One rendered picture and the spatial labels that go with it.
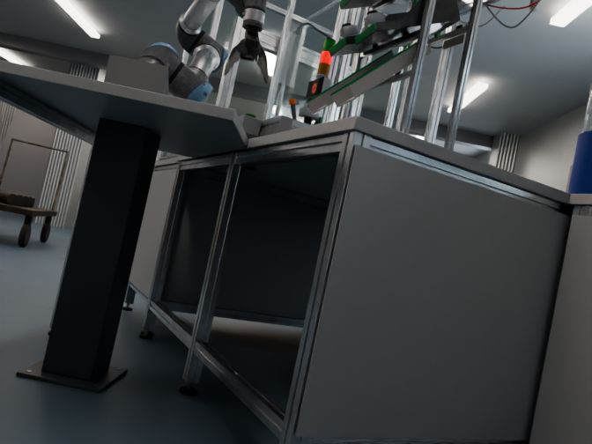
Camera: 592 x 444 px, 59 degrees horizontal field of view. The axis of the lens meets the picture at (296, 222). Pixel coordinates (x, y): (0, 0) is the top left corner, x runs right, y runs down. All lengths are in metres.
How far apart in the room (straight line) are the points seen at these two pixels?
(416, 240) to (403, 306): 0.16
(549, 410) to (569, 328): 0.22
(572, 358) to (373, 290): 0.61
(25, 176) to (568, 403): 10.99
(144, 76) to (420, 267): 1.08
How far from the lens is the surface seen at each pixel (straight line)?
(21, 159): 11.90
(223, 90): 2.95
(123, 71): 1.83
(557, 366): 1.58
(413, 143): 1.22
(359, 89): 1.48
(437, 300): 1.30
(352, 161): 1.12
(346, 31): 1.72
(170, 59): 1.96
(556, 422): 1.59
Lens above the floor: 0.56
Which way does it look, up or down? 2 degrees up
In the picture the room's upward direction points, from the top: 12 degrees clockwise
